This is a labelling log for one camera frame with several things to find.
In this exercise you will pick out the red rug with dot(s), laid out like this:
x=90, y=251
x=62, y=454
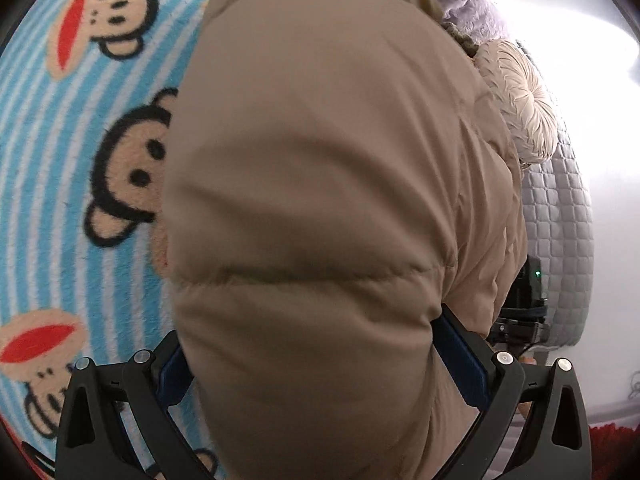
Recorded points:
x=610, y=450

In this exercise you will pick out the cream pleated pillow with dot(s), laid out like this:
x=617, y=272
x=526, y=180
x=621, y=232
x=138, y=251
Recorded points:
x=525, y=100

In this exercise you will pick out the blue monkey print blanket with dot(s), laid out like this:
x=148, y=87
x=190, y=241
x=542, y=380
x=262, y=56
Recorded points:
x=75, y=110

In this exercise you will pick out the beige puffer jacket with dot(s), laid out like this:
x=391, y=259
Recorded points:
x=325, y=185

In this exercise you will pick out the grey quilted mattress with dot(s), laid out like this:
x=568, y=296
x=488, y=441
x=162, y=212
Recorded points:
x=560, y=220

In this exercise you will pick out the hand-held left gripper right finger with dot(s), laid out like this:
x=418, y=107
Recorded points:
x=460, y=360

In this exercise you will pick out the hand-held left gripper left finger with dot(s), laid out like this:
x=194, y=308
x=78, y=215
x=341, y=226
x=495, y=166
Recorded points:
x=172, y=381

